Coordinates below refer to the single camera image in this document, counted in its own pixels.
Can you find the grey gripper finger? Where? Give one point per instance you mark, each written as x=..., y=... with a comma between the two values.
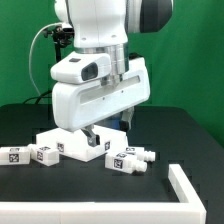
x=92, y=138
x=126, y=119

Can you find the white L-shaped fixture wall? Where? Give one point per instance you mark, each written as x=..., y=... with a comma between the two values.
x=188, y=210

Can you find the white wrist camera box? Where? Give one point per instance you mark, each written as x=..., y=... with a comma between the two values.
x=80, y=68

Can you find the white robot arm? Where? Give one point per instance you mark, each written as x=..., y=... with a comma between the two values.
x=103, y=26

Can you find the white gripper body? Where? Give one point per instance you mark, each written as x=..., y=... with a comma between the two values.
x=78, y=106

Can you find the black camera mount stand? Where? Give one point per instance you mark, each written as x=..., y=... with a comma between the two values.
x=62, y=37

